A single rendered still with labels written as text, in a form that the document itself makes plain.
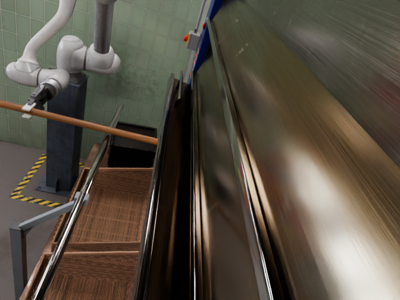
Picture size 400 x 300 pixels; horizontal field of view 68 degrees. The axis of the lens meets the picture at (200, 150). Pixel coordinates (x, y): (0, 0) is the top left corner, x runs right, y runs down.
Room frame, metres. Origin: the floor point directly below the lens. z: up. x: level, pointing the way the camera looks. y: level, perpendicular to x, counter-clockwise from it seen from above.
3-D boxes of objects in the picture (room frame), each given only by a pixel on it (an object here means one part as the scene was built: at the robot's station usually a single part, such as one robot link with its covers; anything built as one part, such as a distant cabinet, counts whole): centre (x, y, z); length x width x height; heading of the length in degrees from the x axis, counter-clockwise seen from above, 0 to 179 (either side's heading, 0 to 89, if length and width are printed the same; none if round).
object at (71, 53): (1.83, 1.02, 1.17); 0.18 x 0.16 x 0.22; 109
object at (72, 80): (1.82, 1.05, 1.03); 0.22 x 0.18 x 0.06; 100
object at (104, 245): (1.11, 0.32, 0.72); 0.56 x 0.49 x 0.28; 14
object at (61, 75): (1.37, 0.84, 1.20); 0.16 x 0.13 x 0.11; 12
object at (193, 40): (2.06, 0.30, 1.46); 0.10 x 0.07 x 0.10; 13
